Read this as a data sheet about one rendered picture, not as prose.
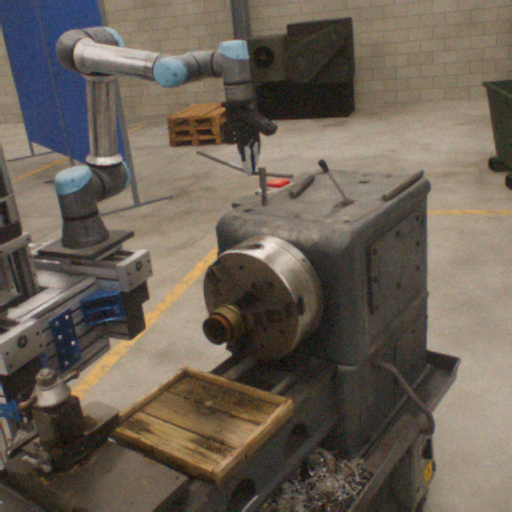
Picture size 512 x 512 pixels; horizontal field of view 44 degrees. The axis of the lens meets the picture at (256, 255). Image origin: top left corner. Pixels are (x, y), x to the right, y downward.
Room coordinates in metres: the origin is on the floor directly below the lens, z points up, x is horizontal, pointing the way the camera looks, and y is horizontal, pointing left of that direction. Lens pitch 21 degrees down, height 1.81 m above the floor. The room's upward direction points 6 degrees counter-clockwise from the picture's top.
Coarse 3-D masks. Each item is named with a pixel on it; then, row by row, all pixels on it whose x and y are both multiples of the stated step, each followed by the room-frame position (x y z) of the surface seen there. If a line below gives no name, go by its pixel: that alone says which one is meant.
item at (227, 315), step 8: (224, 304) 1.43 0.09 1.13; (216, 312) 1.41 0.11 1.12; (224, 312) 1.40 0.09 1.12; (232, 312) 1.41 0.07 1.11; (208, 320) 1.39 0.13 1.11; (216, 320) 1.38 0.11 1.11; (224, 320) 1.38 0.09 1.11; (232, 320) 1.39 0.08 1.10; (240, 320) 1.40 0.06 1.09; (208, 328) 1.41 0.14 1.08; (216, 328) 1.42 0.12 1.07; (224, 328) 1.36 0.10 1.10; (232, 328) 1.38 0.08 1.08; (240, 328) 1.40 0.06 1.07; (208, 336) 1.40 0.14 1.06; (216, 336) 1.40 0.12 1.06; (224, 336) 1.36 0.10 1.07; (232, 336) 1.38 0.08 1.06; (216, 344) 1.38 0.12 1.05
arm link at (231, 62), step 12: (228, 48) 1.73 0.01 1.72; (240, 48) 1.74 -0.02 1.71; (216, 60) 1.76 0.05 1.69; (228, 60) 1.73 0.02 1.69; (240, 60) 1.73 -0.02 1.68; (216, 72) 1.76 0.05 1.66; (228, 72) 1.74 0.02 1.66; (240, 72) 1.73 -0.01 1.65; (228, 84) 1.74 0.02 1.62; (240, 84) 1.73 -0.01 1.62
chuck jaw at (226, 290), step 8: (216, 264) 1.55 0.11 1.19; (208, 272) 1.52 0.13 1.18; (216, 272) 1.51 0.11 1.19; (224, 272) 1.52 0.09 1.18; (216, 280) 1.50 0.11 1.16; (224, 280) 1.50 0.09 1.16; (232, 280) 1.51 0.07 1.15; (216, 288) 1.48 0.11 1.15; (224, 288) 1.48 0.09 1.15; (232, 288) 1.49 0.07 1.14; (240, 288) 1.51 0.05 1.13; (216, 296) 1.48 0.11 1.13; (224, 296) 1.46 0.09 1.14; (232, 296) 1.47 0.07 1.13; (240, 296) 1.49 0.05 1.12; (216, 304) 1.46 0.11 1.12
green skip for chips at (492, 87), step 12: (492, 84) 6.55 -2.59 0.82; (504, 84) 6.53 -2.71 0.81; (492, 96) 6.31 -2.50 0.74; (504, 96) 5.73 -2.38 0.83; (492, 108) 6.36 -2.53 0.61; (504, 108) 5.87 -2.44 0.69; (492, 120) 6.42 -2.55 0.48; (504, 120) 5.91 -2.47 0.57; (504, 132) 5.96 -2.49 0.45; (504, 144) 6.00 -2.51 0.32; (504, 156) 6.05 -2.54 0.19; (492, 168) 6.20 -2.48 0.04; (504, 168) 6.16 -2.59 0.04
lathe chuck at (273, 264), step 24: (264, 240) 1.56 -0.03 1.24; (240, 264) 1.50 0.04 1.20; (264, 264) 1.45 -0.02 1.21; (288, 264) 1.47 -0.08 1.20; (264, 288) 1.46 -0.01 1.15; (288, 288) 1.41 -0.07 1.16; (312, 288) 1.47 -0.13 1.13; (312, 312) 1.45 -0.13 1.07; (264, 336) 1.47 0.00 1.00; (288, 336) 1.42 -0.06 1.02; (264, 360) 1.47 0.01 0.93
